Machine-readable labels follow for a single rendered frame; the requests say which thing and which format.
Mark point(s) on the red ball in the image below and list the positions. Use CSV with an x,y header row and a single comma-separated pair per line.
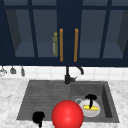
x,y
67,115

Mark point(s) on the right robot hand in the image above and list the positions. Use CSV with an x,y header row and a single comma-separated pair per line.
x,y
90,97

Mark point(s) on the dark blue glass-door cupboard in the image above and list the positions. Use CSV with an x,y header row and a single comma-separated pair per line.
x,y
68,20

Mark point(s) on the hanging grey spatula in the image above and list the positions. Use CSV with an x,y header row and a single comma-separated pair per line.
x,y
12,70

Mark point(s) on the hanging metal whisk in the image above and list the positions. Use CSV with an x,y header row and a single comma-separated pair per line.
x,y
2,71

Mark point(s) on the olive green bottle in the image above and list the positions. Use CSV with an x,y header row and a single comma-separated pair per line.
x,y
55,45

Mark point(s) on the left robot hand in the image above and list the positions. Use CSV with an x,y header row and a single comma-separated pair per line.
x,y
38,116

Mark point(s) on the black tap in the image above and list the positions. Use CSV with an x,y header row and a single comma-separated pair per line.
x,y
67,78

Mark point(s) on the grey sink with draining board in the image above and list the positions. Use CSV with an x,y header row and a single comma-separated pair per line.
x,y
43,96

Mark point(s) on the yellow long food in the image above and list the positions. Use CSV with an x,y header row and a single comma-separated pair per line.
x,y
94,107

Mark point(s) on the hanging grey ladle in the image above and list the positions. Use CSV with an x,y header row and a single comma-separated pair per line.
x,y
22,71

